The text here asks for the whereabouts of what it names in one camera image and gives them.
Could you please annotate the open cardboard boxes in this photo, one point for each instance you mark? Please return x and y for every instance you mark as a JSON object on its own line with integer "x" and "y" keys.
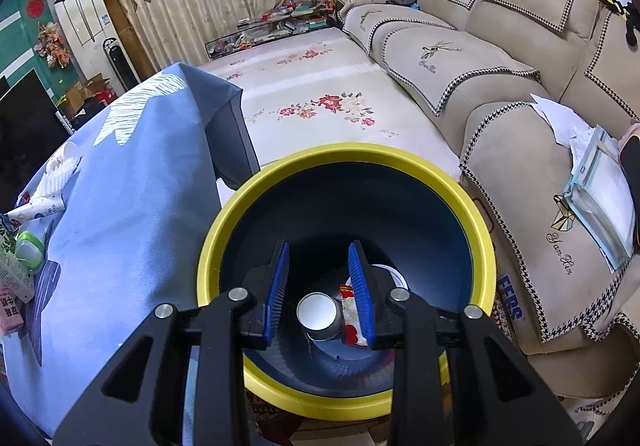
{"x": 90, "y": 93}

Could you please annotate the brown rolled mat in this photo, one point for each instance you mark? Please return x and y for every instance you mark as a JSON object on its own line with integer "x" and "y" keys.
{"x": 120, "y": 26}

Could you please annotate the red round wall ornament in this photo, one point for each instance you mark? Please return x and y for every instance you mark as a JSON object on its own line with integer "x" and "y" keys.
{"x": 35, "y": 7}

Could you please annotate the blue printed tablecloth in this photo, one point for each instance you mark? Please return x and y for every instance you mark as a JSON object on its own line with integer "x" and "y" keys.
{"x": 140, "y": 206}

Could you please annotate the beige sofa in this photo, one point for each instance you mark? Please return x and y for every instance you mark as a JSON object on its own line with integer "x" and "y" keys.
{"x": 500, "y": 26}

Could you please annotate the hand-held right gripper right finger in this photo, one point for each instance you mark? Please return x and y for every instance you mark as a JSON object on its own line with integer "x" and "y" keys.
{"x": 360, "y": 296}

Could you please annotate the low cluttered glass shelf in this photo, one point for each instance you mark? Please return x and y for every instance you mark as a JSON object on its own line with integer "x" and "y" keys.
{"x": 280, "y": 23}

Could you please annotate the red snack wrapper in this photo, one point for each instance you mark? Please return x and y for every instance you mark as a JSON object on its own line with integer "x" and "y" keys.
{"x": 348, "y": 321}

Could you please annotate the white paper cup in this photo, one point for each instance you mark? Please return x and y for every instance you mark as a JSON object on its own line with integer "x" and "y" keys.
{"x": 316, "y": 313}

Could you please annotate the white round lid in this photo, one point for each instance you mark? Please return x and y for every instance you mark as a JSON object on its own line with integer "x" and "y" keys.
{"x": 397, "y": 277}

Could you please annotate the artificial flower bunch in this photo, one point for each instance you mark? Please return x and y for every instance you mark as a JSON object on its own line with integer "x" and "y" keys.
{"x": 52, "y": 43}

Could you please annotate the black tower fan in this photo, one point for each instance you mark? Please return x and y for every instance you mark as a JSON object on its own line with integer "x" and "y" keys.
{"x": 115, "y": 66}

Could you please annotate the white loose papers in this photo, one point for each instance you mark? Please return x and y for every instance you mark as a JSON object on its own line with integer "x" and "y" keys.
{"x": 557, "y": 118}

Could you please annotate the yellow rimmed blue bin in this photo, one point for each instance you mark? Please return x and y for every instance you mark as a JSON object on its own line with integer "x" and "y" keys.
{"x": 350, "y": 206}

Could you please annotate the white printed bag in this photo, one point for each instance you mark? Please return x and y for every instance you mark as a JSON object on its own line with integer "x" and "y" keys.
{"x": 510, "y": 306}

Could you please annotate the green white round container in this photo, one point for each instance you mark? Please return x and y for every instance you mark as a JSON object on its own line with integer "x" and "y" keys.
{"x": 30, "y": 251}

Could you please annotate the black television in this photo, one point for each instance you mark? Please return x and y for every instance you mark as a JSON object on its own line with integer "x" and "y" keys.
{"x": 25, "y": 126}

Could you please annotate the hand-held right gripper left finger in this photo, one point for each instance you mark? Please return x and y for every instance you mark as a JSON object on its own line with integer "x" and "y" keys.
{"x": 277, "y": 296}

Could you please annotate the white standing air conditioner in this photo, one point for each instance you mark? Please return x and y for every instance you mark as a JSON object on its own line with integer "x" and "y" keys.
{"x": 80, "y": 11}

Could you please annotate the clear plastic document folder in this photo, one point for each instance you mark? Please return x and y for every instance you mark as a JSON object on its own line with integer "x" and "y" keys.
{"x": 602, "y": 196}

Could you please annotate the black yellow plush toy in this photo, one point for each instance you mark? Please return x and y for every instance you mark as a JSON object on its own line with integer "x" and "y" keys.
{"x": 617, "y": 8}

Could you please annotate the pink packet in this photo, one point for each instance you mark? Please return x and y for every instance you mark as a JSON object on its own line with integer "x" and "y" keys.
{"x": 10, "y": 308}

